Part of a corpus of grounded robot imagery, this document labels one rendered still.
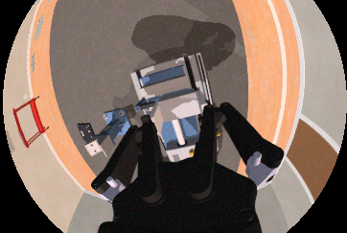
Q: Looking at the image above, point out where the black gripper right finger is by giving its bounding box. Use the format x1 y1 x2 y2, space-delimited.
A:
184 90 284 199

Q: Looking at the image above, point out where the light grey rectangular block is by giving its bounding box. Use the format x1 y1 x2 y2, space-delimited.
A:
158 88 200 122

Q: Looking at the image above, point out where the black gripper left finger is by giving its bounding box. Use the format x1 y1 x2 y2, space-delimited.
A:
91 101 164 203

